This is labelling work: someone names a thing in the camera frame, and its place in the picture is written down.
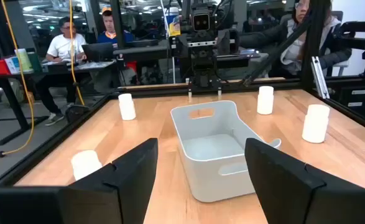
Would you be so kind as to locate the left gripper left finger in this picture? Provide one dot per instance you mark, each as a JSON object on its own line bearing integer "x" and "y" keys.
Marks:
{"x": 120, "y": 193}

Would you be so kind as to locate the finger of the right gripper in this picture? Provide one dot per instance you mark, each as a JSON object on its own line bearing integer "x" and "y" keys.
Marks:
{"x": 229, "y": 42}
{"x": 178, "y": 46}

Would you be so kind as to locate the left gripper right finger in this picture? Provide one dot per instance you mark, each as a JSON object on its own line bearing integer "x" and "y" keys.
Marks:
{"x": 294, "y": 193}

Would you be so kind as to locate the white pill bottle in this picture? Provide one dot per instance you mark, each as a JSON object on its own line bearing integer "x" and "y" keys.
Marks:
{"x": 84, "y": 165}
{"x": 127, "y": 107}
{"x": 265, "y": 100}
{"x": 315, "y": 124}

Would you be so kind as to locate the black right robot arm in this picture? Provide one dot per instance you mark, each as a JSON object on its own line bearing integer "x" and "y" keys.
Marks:
{"x": 204, "y": 73}

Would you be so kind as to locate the white plastic basket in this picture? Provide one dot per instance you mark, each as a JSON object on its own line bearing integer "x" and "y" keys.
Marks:
{"x": 213, "y": 146}

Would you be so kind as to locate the blue yellow carton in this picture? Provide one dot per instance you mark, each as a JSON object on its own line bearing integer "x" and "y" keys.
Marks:
{"x": 173, "y": 23}

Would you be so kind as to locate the person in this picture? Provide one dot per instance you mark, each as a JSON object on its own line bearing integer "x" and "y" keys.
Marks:
{"x": 64, "y": 46}
{"x": 303, "y": 43}
{"x": 109, "y": 32}

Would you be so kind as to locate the black laptop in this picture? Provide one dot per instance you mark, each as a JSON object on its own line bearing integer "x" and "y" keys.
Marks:
{"x": 98, "y": 52}

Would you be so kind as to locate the silver aluminium bar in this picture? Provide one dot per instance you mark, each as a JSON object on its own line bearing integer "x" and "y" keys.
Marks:
{"x": 320, "y": 77}

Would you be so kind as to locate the black drawer cabinet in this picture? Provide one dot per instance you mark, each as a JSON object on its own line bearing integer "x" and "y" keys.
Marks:
{"x": 357, "y": 101}

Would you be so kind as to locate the black desk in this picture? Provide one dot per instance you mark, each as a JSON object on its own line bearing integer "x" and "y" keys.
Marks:
{"x": 13, "y": 104}

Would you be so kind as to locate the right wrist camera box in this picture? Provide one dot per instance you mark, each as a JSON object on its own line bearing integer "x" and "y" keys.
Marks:
{"x": 201, "y": 21}

